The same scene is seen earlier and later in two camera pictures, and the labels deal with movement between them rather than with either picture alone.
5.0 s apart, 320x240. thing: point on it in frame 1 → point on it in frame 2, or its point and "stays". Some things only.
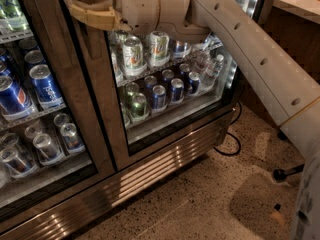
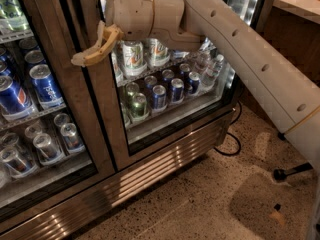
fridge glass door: x=52 y=135 stays
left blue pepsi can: x=13 y=99 stays
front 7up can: x=133 y=57 stays
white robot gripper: x=139 y=4 → x=130 y=11
